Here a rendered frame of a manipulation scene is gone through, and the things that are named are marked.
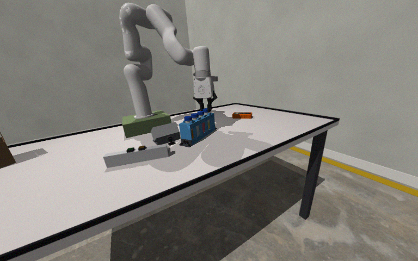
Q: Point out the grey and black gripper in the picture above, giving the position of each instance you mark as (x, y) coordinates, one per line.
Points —
(204, 88)

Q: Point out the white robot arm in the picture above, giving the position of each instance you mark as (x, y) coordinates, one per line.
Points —
(154, 17)

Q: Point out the orange digital multimeter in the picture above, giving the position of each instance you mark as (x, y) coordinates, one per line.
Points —
(241, 115)

